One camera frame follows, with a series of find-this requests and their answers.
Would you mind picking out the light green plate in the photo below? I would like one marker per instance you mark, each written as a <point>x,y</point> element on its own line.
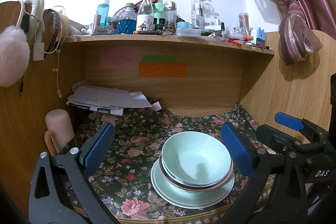
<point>170,195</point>

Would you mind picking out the clear cylinder jar with sticks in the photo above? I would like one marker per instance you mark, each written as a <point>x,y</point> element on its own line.
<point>243,20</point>

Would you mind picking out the white fluffy earmuffs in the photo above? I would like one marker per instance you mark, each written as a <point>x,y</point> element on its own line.
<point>13,56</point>

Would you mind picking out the green sticky note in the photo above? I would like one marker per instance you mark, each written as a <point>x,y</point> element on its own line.
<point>160,58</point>

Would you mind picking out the mint green pump bottle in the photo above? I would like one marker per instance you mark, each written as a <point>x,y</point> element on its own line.
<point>158,10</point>

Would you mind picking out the orange sticky note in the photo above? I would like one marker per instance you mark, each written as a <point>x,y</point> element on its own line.
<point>162,69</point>

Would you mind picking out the nail polish bottle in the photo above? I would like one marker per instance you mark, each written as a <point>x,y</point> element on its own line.
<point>222,29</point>

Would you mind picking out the blue textured glass bottle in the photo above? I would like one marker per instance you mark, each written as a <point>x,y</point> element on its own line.
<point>126,23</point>

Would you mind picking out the wooden shelf board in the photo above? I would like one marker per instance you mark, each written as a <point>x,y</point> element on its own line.
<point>168,43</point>

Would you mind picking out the light blue tape roll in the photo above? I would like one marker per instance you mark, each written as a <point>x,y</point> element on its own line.
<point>183,25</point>

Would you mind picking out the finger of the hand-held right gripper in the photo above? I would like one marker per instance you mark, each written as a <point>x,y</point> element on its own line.
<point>288,120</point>
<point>273,140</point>

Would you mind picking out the light green bowl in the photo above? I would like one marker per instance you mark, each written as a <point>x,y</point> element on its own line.
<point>194,153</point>

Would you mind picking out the clear bottle with picture label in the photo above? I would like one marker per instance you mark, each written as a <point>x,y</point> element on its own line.
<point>145,19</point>

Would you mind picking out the small glass jar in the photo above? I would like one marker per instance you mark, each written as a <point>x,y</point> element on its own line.
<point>240,31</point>

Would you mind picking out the clear plastic box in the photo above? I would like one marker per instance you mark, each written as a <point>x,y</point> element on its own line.
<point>187,32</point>

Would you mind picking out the pink bowl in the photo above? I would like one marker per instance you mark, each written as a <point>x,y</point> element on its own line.
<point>173,182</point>

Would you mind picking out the floral tablecloth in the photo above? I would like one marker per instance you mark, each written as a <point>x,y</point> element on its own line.
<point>131,140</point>

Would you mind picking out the orange marker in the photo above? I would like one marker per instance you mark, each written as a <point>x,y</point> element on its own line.
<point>247,37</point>

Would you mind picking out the pink mug with lid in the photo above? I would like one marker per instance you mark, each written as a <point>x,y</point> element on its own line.
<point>59,127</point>

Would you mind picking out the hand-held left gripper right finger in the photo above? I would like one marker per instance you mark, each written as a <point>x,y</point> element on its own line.
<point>236,153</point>

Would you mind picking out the clear bottle with silver cap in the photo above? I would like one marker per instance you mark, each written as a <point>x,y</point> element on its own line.
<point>170,15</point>

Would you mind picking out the white charger adapter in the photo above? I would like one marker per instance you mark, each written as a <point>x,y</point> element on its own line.
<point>38,51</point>

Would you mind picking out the stack of white papers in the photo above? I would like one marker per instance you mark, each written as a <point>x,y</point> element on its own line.
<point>110,98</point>

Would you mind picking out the pink sticky note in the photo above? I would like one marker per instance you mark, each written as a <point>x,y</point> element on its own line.
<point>116,57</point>

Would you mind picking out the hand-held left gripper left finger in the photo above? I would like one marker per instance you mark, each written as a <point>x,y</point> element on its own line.
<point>98,150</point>

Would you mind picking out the tall blue liquid bottle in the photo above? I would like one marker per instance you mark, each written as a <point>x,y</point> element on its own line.
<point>103,14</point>

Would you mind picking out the blue and white box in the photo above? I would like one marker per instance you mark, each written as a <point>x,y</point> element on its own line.
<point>259,37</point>

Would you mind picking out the pink striped curtain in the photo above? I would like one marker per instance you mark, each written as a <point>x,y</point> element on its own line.
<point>296,29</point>

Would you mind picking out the toothbrush package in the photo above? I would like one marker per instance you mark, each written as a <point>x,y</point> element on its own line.
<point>199,11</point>

